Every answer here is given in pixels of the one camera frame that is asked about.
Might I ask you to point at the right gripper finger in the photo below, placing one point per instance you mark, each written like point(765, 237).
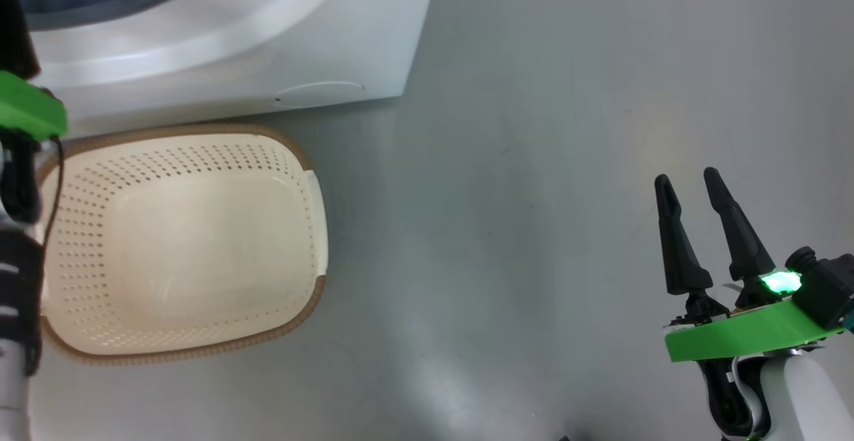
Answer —
point(744, 241)
point(680, 254)

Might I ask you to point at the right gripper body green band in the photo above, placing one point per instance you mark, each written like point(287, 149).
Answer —
point(734, 337)

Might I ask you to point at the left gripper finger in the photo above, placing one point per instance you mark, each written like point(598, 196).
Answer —
point(13, 27)

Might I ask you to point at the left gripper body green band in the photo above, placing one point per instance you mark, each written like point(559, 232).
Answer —
point(27, 107)

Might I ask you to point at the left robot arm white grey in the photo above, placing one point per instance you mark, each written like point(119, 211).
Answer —
point(17, 281)

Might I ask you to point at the cream perforated laundry basket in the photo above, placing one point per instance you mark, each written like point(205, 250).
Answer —
point(187, 241)

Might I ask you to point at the white washing machine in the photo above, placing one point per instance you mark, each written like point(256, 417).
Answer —
point(320, 34)

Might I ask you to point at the round white filter cover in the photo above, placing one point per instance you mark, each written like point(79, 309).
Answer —
point(320, 94)

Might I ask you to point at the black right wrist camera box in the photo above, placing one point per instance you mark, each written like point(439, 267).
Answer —
point(824, 287)

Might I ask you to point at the teal right camera connector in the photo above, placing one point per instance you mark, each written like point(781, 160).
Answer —
point(849, 324)

